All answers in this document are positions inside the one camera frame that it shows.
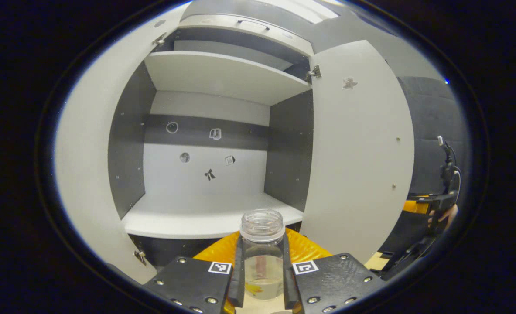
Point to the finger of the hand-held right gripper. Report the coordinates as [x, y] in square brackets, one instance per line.
[415, 206]

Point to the grey cabinet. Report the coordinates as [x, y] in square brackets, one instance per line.
[218, 74]

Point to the grey cabinet drawer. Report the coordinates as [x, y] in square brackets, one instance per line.
[279, 39]

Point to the grey cabinet door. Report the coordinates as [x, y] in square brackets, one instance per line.
[87, 152]
[358, 165]

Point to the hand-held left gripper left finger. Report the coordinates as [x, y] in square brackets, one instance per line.
[237, 283]

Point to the clear plastic bottle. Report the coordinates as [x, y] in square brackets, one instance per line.
[262, 261]

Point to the metal door hinge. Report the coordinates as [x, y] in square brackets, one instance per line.
[313, 72]
[159, 39]
[140, 256]

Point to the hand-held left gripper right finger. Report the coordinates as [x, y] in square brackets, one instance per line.
[289, 283]

